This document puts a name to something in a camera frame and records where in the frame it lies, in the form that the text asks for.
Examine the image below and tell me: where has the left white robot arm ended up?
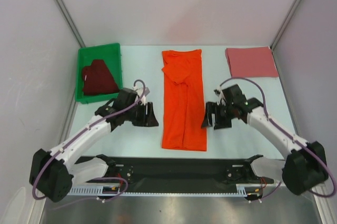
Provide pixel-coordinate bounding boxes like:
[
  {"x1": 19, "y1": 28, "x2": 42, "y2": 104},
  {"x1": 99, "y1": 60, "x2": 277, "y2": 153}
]
[{"x1": 29, "y1": 87, "x2": 158, "y2": 202}]

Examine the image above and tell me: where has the aluminium frame rail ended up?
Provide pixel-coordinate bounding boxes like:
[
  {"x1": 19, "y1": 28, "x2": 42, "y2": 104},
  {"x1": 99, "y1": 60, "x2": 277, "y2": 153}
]
[{"x1": 56, "y1": 164, "x2": 327, "y2": 190}]

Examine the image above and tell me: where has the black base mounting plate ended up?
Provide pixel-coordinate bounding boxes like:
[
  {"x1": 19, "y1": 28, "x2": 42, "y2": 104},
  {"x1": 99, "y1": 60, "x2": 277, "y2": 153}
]
[{"x1": 71, "y1": 156, "x2": 274, "y2": 193}]

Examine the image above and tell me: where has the orange t-shirt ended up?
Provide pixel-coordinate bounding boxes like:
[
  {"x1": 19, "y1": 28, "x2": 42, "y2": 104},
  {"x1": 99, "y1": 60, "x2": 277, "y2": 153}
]
[{"x1": 162, "y1": 49, "x2": 207, "y2": 151}]

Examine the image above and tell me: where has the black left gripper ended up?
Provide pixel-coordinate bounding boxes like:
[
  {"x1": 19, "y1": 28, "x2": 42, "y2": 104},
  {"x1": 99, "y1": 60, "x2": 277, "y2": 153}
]
[{"x1": 124, "y1": 102, "x2": 158, "y2": 127}]

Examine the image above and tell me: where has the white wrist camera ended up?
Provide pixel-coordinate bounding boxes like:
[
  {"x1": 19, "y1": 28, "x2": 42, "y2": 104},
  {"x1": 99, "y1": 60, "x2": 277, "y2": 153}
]
[
  {"x1": 133, "y1": 86, "x2": 150, "y2": 105},
  {"x1": 214, "y1": 86, "x2": 226, "y2": 103}
]

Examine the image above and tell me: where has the dark red t-shirt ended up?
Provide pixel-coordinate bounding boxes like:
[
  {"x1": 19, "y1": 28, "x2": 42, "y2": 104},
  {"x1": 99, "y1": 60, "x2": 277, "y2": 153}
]
[{"x1": 82, "y1": 59, "x2": 120, "y2": 96}]

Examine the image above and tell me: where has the folded pink t-shirt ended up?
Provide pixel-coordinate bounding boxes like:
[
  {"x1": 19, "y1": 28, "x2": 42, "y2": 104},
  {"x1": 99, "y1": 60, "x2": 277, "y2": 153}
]
[{"x1": 225, "y1": 47, "x2": 279, "y2": 78}]

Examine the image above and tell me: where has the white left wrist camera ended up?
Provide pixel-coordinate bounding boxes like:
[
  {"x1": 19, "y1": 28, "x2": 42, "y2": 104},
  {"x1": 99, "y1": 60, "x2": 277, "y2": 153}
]
[{"x1": 133, "y1": 86, "x2": 150, "y2": 105}]

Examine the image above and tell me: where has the white slotted cable duct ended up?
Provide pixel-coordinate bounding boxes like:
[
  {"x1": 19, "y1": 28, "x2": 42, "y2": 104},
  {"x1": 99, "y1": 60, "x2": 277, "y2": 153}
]
[{"x1": 64, "y1": 184, "x2": 262, "y2": 200}]

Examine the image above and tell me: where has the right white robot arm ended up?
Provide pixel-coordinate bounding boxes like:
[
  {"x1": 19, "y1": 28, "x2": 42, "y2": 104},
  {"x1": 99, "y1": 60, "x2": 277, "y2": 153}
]
[{"x1": 202, "y1": 84, "x2": 329, "y2": 195}]

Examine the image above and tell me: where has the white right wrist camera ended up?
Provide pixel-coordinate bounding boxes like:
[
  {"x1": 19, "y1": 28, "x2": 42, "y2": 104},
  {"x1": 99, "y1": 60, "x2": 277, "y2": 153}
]
[{"x1": 214, "y1": 86, "x2": 226, "y2": 103}]

